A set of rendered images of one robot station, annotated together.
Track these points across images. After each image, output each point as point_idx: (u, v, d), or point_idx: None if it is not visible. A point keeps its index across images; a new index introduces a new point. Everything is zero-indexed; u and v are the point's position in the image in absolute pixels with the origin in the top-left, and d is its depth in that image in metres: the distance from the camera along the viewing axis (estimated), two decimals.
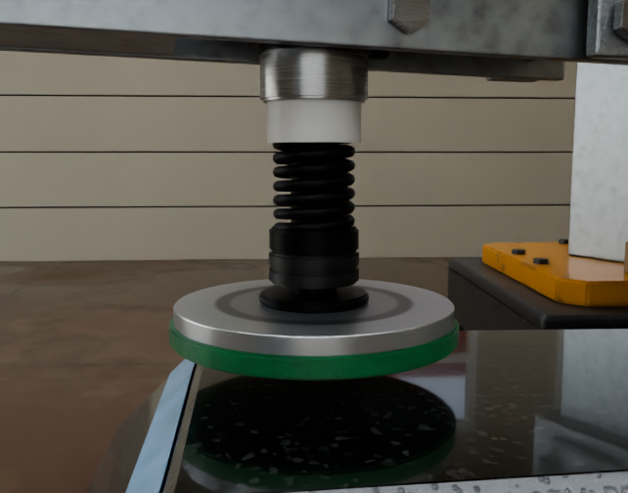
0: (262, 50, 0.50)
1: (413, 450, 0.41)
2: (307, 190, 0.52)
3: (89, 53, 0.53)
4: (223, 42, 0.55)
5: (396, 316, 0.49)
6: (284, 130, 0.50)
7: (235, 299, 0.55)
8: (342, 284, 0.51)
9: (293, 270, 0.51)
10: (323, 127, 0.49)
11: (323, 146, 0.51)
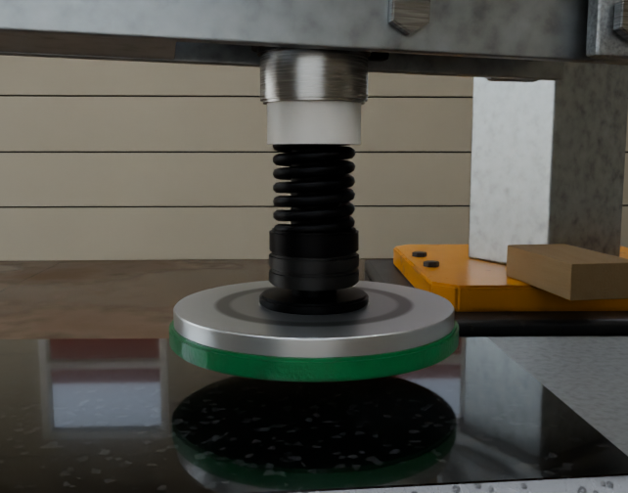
0: (262, 52, 0.50)
1: (4, 470, 0.38)
2: (307, 192, 0.52)
3: (89, 57, 0.53)
4: (223, 45, 0.55)
5: (374, 289, 0.60)
6: (284, 132, 0.50)
7: (305, 321, 0.48)
8: (342, 286, 0.51)
9: (293, 272, 0.51)
10: (323, 129, 0.49)
11: (323, 148, 0.51)
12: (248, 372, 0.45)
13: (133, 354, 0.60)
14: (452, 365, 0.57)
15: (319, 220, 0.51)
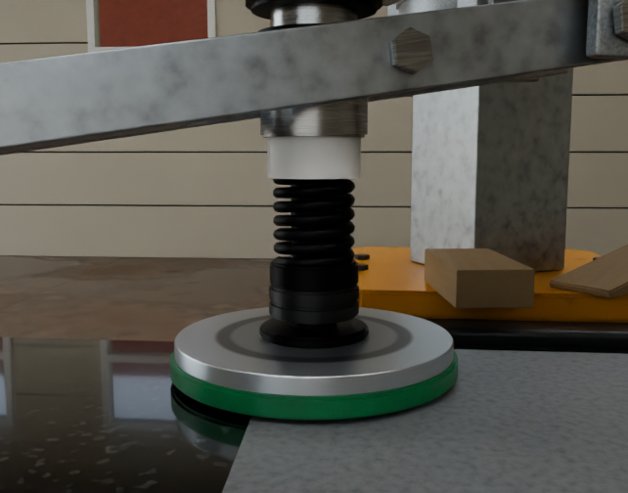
0: None
1: None
2: (307, 225, 0.52)
3: (104, 139, 0.54)
4: None
5: (395, 352, 0.50)
6: (284, 167, 0.50)
7: (236, 332, 0.55)
8: (342, 319, 0.52)
9: (293, 305, 0.51)
10: (323, 164, 0.50)
11: (323, 182, 0.52)
12: None
13: None
14: None
15: (319, 254, 0.51)
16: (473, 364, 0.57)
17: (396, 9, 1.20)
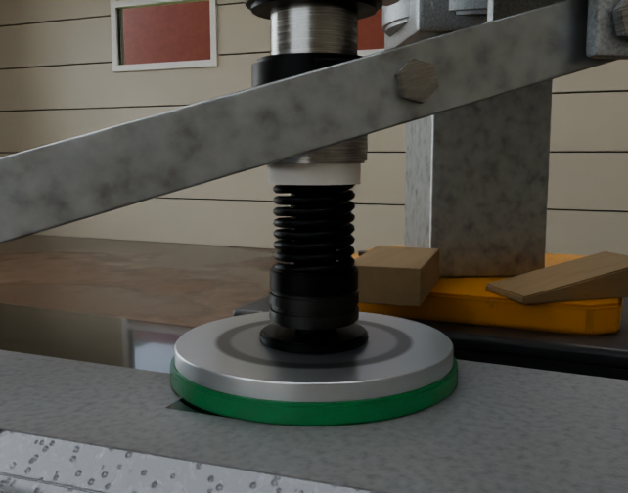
0: None
1: None
2: (307, 231, 0.52)
3: None
4: None
5: (230, 357, 0.50)
6: (284, 173, 0.50)
7: None
8: (342, 325, 0.52)
9: (293, 311, 0.51)
10: (323, 170, 0.50)
11: None
12: None
13: None
14: None
15: (319, 260, 0.51)
16: None
17: None
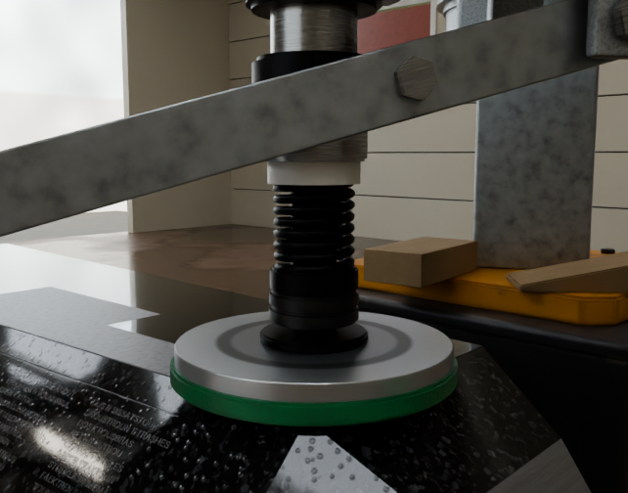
0: None
1: None
2: None
3: None
4: None
5: None
6: (284, 173, 0.50)
7: (332, 362, 0.49)
8: (342, 325, 0.52)
9: (293, 311, 0.51)
10: (323, 170, 0.50)
11: None
12: (299, 421, 0.44)
13: (15, 254, 1.20)
14: (68, 276, 0.99)
15: (319, 260, 0.51)
16: (185, 292, 0.87)
17: (444, 17, 1.27)
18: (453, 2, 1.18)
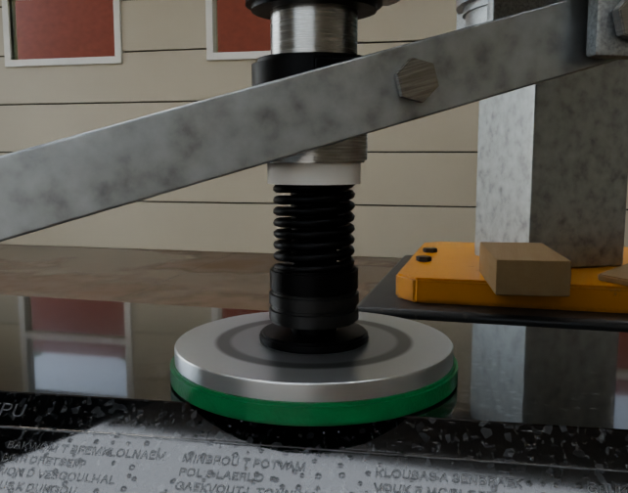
0: None
1: None
2: None
3: None
4: None
5: (213, 345, 0.53)
6: (284, 173, 0.50)
7: (361, 325, 0.59)
8: (342, 325, 0.52)
9: (293, 311, 0.51)
10: (323, 170, 0.50)
11: None
12: None
13: (30, 307, 0.79)
14: None
15: (319, 260, 0.51)
16: (473, 334, 0.67)
17: (464, 20, 1.30)
18: (471, 5, 1.20)
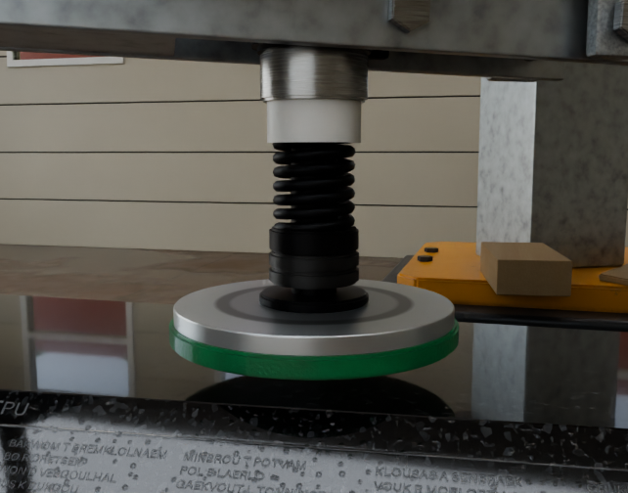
0: (262, 50, 0.50)
1: None
2: (307, 190, 0.52)
3: (89, 53, 0.53)
4: (223, 42, 0.55)
5: (400, 315, 0.50)
6: (284, 130, 0.50)
7: (234, 300, 0.55)
8: (342, 284, 0.51)
9: (293, 270, 0.51)
10: (323, 127, 0.49)
11: (323, 146, 0.51)
12: None
13: (32, 306, 0.79)
14: None
15: None
16: (474, 334, 0.67)
17: None
18: None
